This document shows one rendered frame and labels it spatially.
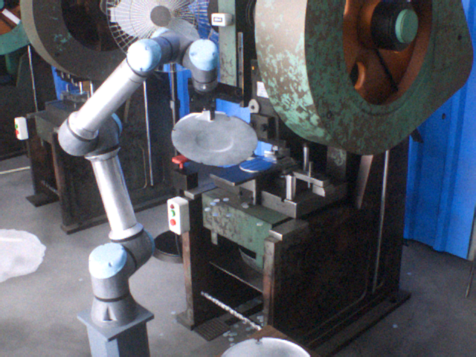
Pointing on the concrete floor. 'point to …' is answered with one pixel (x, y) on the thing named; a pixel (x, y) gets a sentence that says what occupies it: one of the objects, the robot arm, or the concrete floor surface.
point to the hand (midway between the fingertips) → (213, 117)
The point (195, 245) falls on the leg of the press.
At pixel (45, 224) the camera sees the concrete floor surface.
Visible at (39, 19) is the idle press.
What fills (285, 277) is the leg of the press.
